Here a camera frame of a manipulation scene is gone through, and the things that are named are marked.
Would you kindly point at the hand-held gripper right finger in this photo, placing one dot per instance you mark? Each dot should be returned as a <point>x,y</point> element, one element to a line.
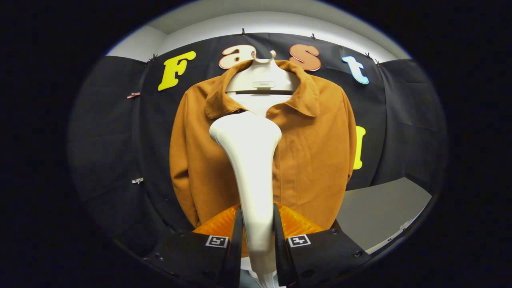
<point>280,256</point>

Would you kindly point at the grey table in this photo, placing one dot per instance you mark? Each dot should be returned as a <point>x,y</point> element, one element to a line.
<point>380,208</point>

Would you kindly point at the white garment form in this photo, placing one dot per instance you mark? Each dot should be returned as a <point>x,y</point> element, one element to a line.
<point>262,76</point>

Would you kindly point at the black backdrop cloth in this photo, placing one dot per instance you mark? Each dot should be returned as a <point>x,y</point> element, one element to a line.
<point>108,140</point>

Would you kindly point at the orange button shirt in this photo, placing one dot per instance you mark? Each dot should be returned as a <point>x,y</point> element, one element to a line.
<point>312,160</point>

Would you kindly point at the pink clip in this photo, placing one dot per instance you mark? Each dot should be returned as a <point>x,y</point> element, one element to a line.
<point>133,95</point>

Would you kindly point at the white garment steamer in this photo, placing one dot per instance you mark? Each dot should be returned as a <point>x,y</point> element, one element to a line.
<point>252,160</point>

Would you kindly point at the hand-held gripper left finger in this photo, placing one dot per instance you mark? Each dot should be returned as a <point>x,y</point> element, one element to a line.
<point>235,260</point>

